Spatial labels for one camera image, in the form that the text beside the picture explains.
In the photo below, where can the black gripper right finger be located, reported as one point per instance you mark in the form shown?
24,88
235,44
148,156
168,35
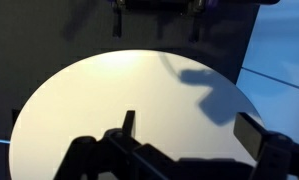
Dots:
254,137

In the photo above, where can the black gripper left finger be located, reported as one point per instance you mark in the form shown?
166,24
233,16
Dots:
127,127

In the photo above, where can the round white table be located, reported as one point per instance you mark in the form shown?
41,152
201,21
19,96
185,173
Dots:
182,107

